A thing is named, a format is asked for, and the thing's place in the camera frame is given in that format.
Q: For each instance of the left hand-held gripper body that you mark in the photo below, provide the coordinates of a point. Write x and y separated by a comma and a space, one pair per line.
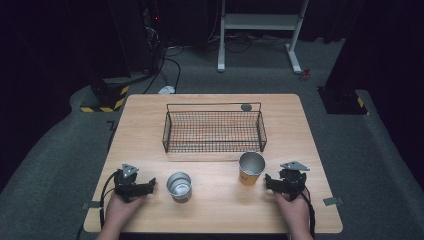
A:
126, 186

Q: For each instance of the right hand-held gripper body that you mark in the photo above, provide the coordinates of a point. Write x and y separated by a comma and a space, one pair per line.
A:
292, 182

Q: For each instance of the silver metal cup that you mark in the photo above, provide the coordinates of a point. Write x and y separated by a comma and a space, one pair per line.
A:
179, 188

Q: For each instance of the person's left hand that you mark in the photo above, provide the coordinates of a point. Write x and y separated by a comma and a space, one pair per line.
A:
121, 210

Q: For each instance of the person's right hand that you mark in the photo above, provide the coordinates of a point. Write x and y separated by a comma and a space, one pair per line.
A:
293, 211

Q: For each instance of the yellow paper cup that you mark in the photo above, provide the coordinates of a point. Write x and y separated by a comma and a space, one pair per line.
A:
250, 168

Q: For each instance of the grey tape piece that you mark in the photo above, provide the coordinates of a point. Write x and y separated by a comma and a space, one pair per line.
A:
332, 201
92, 205

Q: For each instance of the grey round disc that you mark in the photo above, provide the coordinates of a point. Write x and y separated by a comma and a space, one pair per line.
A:
246, 107

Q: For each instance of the black yellow striped base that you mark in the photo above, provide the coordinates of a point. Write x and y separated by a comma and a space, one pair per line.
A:
106, 96
343, 101

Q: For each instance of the white power strip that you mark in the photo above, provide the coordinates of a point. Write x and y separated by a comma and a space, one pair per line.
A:
166, 89

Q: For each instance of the small red floor object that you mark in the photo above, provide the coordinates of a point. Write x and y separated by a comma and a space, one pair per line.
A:
305, 74

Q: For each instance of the dark equipment rack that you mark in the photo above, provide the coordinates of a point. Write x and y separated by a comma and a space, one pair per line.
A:
140, 33

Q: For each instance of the white metal stand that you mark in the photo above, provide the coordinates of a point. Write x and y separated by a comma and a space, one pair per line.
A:
260, 21

